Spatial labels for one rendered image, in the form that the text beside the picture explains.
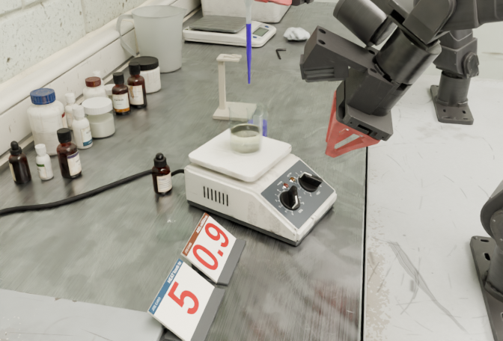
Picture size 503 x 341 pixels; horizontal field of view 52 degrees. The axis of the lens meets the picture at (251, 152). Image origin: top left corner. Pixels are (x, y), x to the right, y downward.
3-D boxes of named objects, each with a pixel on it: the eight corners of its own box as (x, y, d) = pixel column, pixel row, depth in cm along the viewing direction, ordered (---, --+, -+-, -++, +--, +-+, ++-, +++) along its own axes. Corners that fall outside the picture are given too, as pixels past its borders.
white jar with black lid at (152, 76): (162, 83, 127) (160, 55, 124) (159, 93, 121) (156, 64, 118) (135, 84, 127) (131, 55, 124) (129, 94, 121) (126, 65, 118)
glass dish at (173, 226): (200, 226, 76) (199, 214, 75) (181, 247, 72) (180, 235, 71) (168, 217, 78) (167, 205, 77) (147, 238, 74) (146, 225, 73)
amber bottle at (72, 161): (58, 179, 88) (49, 134, 84) (66, 168, 91) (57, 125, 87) (78, 179, 88) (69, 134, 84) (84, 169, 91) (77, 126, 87)
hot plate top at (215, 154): (294, 149, 80) (294, 144, 80) (252, 183, 72) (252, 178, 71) (231, 131, 86) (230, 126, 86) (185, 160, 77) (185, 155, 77)
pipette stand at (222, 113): (257, 107, 115) (257, 51, 109) (249, 122, 108) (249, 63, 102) (221, 104, 116) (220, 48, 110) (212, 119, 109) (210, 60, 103)
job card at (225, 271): (246, 242, 73) (246, 218, 71) (227, 286, 65) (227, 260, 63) (205, 235, 74) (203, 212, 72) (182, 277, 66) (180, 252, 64)
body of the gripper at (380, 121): (339, 125, 63) (374, 81, 58) (340, 77, 70) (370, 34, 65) (385, 145, 64) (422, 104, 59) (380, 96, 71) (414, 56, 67)
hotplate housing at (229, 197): (337, 205, 81) (340, 161, 77) (296, 250, 71) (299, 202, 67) (221, 166, 92) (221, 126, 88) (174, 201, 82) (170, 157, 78)
